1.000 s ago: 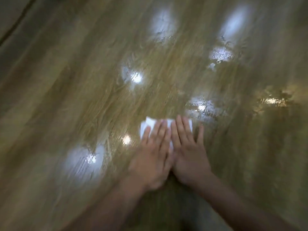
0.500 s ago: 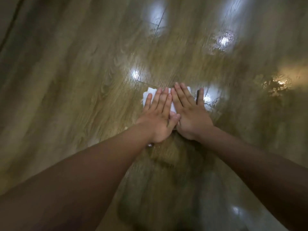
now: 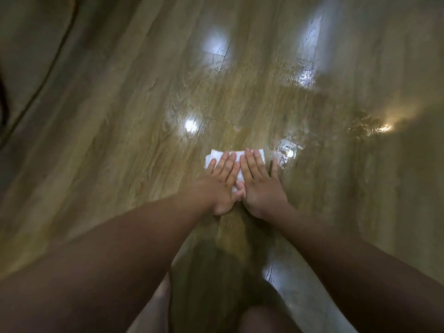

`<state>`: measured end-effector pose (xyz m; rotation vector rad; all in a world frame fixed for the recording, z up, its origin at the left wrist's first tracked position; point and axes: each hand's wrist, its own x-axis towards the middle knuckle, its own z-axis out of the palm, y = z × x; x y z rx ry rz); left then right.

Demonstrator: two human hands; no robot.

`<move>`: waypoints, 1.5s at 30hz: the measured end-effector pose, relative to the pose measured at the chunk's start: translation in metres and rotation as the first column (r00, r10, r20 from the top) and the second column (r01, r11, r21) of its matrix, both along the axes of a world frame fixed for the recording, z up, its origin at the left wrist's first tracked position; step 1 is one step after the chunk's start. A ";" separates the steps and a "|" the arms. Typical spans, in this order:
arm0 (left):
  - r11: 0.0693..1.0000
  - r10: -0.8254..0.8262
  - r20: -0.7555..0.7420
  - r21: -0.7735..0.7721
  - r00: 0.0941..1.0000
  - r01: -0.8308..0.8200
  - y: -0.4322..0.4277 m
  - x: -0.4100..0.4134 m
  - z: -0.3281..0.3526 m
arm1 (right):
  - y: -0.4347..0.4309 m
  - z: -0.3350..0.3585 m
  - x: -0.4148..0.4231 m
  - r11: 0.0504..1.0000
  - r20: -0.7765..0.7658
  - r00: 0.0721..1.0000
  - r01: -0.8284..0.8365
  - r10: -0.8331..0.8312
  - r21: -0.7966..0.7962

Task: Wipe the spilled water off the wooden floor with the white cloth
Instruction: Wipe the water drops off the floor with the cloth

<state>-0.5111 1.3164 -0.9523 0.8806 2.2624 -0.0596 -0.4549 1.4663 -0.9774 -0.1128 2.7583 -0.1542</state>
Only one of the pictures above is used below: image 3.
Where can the white towel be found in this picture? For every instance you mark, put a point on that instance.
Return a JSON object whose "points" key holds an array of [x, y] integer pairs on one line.
{"points": [[239, 156]]}

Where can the person's left forearm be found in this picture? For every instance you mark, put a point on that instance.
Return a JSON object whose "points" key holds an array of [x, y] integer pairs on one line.
{"points": [[93, 270]]}

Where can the person's right forearm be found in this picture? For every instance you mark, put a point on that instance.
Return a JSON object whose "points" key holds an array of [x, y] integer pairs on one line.
{"points": [[364, 270]]}

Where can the person's right hand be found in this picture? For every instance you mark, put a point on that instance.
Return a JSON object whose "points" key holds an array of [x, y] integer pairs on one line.
{"points": [[262, 190]]}

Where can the person's left hand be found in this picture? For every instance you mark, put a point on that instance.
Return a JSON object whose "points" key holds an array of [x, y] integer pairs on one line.
{"points": [[218, 190]]}

